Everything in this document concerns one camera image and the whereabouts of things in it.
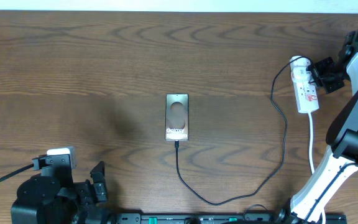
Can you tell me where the black USB charger cable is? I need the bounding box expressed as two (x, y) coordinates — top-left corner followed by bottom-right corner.
(173, 55), (314, 207)

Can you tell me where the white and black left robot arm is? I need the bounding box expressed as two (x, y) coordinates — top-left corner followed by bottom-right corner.
(11, 161), (117, 224)

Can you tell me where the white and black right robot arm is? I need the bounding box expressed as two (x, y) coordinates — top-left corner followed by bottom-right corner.
(274, 30), (358, 223)

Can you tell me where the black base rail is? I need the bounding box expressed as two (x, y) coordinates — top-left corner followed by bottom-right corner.
(110, 203), (347, 224)

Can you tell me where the black left camera cable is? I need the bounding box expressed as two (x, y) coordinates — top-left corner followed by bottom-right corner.
(0, 162), (35, 192)

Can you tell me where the bronze Galaxy smartphone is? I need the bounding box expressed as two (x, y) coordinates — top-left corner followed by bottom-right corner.
(165, 93), (189, 141)

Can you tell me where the white power strip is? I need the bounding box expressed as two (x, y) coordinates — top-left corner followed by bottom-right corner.
(290, 55), (319, 114)

